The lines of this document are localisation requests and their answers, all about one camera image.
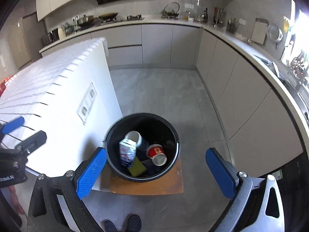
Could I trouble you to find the black shoe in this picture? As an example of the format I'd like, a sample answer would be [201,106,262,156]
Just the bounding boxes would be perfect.
[103,220,118,232]
[125,214,142,232]

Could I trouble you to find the gas stove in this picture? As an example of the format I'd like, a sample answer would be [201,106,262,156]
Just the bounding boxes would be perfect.
[101,15,144,24]

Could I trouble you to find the white cutting board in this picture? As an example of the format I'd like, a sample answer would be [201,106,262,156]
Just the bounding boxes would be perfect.
[251,18,269,44]

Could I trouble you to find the steel pot with lid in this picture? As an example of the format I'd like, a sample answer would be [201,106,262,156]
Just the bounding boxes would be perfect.
[77,15,95,27]

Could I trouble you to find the utensil holder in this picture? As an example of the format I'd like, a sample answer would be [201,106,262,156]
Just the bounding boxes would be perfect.
[226,18,239,34]

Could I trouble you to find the red paper cup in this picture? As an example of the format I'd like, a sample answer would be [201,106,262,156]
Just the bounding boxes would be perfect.
[146,144,167,166]

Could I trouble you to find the round metal steamer tray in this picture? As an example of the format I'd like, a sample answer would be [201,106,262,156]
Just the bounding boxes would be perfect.
[267,24,283,44]

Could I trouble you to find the white kitchen island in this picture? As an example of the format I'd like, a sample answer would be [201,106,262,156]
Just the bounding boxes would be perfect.
[1,38,123,177]

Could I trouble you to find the blue white milk carton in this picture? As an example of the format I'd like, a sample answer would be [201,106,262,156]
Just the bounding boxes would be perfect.
[119,138,137,168]

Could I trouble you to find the wall socket panel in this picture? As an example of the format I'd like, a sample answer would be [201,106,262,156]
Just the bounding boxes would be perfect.
[77,82,97,125]

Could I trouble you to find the grey base cabinets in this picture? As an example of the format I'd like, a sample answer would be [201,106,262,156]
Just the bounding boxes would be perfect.
[39,20,305,179]

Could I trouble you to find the yellow sponge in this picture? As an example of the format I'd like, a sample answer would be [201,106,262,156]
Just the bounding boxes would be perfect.
[128,157,147,177]

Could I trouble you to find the wok on stove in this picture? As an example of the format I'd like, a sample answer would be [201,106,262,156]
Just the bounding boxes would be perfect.
[98,13,118,20]

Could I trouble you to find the orange wooden board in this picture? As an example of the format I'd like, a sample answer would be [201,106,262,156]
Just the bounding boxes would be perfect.
[110,157,184,196]

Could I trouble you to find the metal kettle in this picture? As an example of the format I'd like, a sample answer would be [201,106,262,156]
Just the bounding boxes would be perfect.
[161,2,180,19]

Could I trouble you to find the toaster oven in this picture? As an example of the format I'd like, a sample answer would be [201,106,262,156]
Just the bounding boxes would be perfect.
[42,28,59,46]

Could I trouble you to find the blue paper cup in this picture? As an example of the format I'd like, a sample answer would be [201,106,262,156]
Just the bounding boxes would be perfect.
[125,131,149,151]

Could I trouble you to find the black round trash bucket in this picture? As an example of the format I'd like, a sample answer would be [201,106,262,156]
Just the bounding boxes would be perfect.
[104,113,180,182]

